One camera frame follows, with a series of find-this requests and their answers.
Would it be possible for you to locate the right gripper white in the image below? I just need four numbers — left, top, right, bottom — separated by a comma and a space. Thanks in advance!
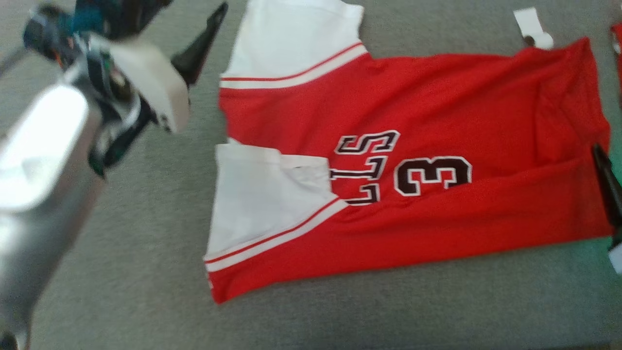
591, 144, 622, 276

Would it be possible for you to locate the red and white basketball jersey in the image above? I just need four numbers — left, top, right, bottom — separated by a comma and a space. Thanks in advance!
203, 0, 614, 305

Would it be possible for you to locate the white paper tag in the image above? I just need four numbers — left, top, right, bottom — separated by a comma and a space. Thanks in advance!
513, 7, 554, 50

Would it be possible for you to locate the large grey sofa seat cushion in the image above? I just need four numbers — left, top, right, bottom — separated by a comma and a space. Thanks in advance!
0, 0, 622, 350

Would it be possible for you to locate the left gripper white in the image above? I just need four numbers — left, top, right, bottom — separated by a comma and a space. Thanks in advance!
73, 2, 229, 171

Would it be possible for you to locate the red cloth piece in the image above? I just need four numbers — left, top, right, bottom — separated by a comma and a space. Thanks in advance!
610, 23, 622, 108

